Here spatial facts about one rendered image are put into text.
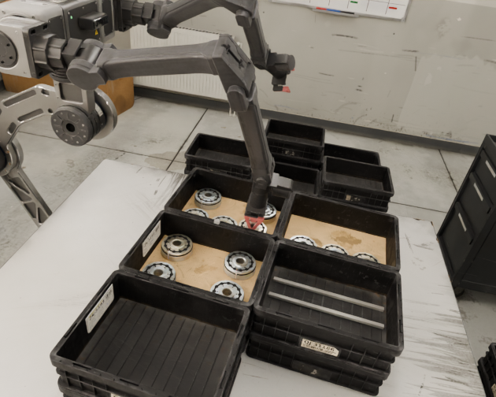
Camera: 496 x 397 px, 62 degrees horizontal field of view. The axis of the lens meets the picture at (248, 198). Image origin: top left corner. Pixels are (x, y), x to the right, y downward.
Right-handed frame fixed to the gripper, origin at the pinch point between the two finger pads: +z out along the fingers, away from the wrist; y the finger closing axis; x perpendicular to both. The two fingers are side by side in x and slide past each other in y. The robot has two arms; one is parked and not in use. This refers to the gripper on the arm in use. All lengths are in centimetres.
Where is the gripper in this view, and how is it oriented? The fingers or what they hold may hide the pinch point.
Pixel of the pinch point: (252, 224)
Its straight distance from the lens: 144.4
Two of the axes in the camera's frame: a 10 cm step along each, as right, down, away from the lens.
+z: -1.7, 8.2, 5.5
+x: -9.7, -2.2, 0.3
